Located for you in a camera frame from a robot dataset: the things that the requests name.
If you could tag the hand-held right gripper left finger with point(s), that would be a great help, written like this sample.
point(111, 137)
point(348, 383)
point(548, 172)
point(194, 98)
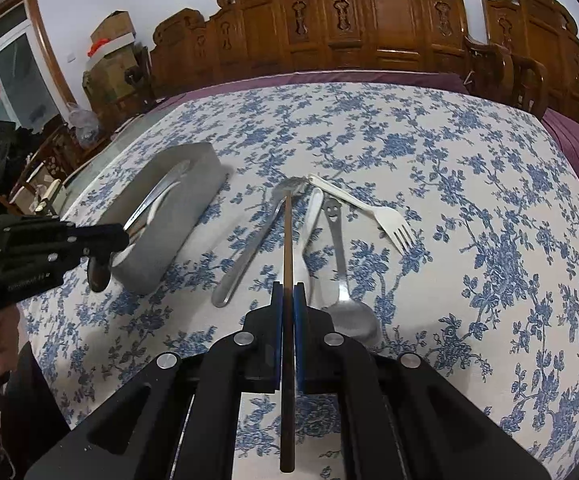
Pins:
point(264, 360)

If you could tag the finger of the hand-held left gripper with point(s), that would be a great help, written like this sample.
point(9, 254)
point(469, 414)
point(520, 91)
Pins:
point(94, 240)

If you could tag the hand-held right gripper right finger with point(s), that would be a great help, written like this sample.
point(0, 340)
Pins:
point(299, 340)

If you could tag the metal spoon with smiley face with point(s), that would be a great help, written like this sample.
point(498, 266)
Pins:
point(354, 315)

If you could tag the plain metal spoon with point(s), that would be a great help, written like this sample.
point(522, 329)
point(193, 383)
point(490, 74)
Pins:
point(154, 195)

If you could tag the wooden chopstick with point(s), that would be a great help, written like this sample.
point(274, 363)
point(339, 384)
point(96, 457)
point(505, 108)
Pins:
point(288, 240)

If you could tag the metal fork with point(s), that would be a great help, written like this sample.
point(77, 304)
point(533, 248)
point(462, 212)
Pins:
point(249, 250)

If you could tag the rectangular metal tin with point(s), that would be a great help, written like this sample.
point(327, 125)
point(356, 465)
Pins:
point(189, 200)

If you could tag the white plastic fork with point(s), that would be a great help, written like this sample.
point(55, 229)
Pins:
point(364, 207)

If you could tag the wooden chair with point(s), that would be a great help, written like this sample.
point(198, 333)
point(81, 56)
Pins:
point(54, 160)

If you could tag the clear plastic bag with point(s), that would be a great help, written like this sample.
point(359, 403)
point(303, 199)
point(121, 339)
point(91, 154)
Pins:
point(83, 122)

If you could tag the large cardboard box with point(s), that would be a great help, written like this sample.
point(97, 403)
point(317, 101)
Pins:
point(109, 80)

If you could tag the red decoration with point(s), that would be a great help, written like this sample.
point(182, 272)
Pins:
point(98, 47)

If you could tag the person's dark clothing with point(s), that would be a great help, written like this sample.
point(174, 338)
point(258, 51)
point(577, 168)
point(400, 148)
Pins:
point(29, 410)

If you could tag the flat white box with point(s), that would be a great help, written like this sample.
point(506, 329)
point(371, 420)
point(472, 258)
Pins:
point(122, 40)

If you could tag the small brown cardboard box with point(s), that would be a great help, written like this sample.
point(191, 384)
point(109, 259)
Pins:
point(114, 25)

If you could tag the blue floral tablecloth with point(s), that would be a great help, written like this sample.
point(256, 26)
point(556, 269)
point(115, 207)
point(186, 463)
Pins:
point(469, 210)

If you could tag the long purple sofa cushion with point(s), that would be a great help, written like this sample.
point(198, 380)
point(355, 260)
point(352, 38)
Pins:
point(319, 77)

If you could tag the carved wooden sofa bench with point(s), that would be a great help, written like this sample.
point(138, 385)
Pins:
point(369, 15)

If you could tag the carved wooden armchair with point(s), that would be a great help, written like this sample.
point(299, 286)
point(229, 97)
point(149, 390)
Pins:
point(544, 25)

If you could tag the wooden door frame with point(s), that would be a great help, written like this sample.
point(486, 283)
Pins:
point(49, 45)

